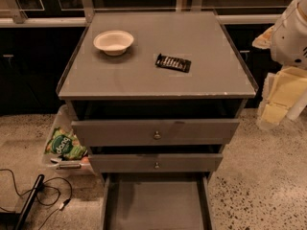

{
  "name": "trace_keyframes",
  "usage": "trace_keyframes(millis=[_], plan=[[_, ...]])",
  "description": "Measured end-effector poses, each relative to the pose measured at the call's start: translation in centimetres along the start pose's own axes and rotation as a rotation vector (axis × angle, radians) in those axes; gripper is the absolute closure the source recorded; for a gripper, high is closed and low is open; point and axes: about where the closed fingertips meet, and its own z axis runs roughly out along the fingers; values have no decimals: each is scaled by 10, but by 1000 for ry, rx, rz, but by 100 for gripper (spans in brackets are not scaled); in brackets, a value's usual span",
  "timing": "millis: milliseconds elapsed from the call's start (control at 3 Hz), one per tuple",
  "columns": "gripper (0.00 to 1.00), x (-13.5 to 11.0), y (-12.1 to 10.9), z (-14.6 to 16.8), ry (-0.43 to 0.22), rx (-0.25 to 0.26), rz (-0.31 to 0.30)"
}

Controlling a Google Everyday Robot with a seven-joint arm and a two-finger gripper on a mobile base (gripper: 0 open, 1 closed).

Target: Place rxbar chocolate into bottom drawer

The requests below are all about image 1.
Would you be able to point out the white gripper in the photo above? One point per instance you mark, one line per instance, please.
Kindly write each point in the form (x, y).
(290, 41)

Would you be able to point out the black rxbar chocolate wrapper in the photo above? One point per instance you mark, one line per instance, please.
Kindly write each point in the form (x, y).
(173, 63)

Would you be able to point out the top grey drawer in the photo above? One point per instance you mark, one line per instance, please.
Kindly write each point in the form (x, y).
(115, 133)

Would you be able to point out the grey drawer cabinet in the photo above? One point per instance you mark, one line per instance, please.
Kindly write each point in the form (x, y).
(96, 86)

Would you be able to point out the middle grey drawer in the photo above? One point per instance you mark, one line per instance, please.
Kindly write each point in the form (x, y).
(155, 163)

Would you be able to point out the bottom grey open drawer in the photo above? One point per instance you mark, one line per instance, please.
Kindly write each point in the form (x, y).
(156, 201)

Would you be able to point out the metal window railing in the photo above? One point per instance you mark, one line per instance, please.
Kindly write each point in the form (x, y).
(48, 13)

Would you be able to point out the white paper bowl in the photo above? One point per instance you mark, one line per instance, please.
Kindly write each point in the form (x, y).
(113, 43)

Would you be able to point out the green snack bag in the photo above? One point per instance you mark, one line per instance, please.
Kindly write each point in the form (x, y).
(65, 144)

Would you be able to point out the clear plastic storage bin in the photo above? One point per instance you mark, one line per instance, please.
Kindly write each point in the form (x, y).
(56, 162)

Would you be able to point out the black flat stand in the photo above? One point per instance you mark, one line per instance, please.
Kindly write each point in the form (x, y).
(14, 220)

